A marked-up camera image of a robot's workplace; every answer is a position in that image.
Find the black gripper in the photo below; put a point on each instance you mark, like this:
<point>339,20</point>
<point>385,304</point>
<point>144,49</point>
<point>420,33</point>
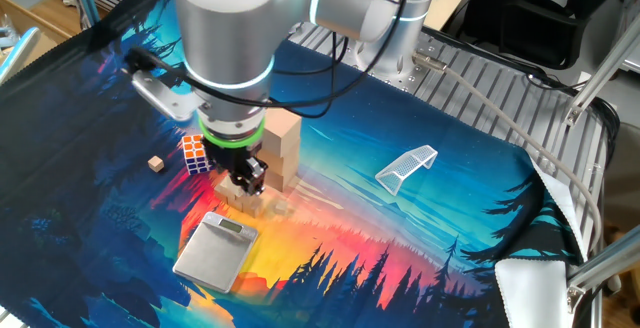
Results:
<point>230,157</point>

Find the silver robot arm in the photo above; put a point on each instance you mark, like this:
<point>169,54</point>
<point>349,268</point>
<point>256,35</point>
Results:
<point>225,28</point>

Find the large wooden cube block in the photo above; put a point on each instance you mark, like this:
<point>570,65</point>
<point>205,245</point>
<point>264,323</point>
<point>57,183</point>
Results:
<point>281,180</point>
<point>282,125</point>
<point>284,160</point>

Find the tiny wooden cube block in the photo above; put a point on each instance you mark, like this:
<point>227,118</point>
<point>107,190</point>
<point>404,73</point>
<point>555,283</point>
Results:
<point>281,207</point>
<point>156,164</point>

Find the rubiks cube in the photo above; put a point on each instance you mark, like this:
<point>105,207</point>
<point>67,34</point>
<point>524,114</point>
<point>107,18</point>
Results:
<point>195,157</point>

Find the silver digital kitchen scale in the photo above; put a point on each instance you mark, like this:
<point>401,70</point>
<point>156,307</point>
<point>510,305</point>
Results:
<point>215,253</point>

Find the forest sunset print cloth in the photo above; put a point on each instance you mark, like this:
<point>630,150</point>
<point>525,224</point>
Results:
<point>400,118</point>

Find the clear mesh toy goal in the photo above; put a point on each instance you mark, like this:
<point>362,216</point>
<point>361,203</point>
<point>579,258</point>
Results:
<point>410,160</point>

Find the light wooden bench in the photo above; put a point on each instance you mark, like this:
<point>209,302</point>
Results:
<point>52,28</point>

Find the pale curved metal bar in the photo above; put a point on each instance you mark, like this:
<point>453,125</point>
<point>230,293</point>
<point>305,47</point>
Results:
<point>22,50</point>

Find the black chair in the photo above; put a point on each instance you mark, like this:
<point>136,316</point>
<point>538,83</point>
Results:
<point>525,23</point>

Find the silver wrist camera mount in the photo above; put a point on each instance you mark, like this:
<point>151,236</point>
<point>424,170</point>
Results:
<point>165,95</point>

